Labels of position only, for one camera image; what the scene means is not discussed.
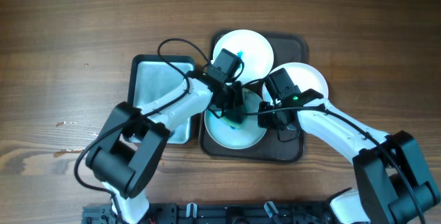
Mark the green and yellow sponge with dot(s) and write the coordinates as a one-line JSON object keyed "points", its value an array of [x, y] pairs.
{"points": [[232, 119]]}

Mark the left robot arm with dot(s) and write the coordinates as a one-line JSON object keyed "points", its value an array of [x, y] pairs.
{"points": [[125, 155]]}

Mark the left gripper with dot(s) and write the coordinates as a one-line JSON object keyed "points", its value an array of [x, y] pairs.
{"points": [[238, 98]]}

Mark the white plate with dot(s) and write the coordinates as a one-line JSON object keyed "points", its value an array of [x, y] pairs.
{"points": [[234, 136], [252, 48], [311, 83]]}

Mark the black-rimmed metal wash tray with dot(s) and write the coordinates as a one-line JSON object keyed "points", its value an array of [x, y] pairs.
{"points": [[151, 78]]}

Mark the white plate front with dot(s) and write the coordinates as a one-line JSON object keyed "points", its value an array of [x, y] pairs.
{"points": [[234, 136]]}

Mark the white plate top, blue stain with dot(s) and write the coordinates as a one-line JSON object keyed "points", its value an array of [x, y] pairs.
{"points": [[252, 48]]}

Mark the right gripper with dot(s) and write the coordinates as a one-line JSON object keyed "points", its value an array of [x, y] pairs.
{"points": [[264, 121]]}

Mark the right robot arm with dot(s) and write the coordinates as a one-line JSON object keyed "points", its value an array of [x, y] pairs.
{"points": [[394, 182]]}

